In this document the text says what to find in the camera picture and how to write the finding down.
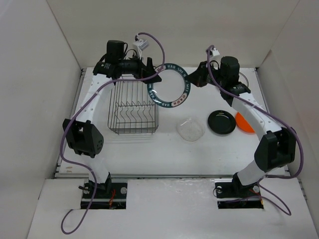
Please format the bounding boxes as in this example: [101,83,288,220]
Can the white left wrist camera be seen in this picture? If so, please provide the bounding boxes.
[132,35,149,59]

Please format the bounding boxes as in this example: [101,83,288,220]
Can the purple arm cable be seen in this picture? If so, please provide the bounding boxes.
[60,32,166,235]
[205,44,304,216]

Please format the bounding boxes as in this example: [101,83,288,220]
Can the green rimmed white plate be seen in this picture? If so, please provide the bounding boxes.
[147,63,191,109]

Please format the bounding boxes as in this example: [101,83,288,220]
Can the black round plate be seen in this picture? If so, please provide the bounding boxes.
[207,110,236,135]

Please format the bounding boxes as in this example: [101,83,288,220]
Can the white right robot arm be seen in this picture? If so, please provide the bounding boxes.
[186,56,296,196]

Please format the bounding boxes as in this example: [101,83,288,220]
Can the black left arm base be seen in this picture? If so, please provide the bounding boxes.
[79,181,128,210]

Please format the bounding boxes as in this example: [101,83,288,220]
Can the white plate red characters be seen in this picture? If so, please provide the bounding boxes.
[239,72,249,87]

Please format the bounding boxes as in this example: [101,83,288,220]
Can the clear glass plate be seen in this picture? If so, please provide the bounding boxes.
[176,117,205,142]

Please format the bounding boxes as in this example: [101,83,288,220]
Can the grey wire dish rack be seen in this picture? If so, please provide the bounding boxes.
[108,75,159,134]

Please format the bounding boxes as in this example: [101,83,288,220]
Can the orange round plate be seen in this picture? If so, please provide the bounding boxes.
[235,112,255,134]

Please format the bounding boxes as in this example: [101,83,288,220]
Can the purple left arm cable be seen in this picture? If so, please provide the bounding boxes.
[60,32,166,235]

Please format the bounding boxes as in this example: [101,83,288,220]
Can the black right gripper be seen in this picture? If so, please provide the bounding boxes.
[185,61,226,88]

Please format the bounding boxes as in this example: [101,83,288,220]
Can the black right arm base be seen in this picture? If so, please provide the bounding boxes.
[213,180,264,209]

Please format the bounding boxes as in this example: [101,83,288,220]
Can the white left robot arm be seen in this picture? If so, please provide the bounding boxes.
[61,56,161,198]

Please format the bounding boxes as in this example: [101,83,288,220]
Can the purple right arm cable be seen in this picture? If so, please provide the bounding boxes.
[205,44,304,216]

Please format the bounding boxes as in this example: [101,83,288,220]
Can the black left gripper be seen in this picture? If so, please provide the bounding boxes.
[118,51,161,84]

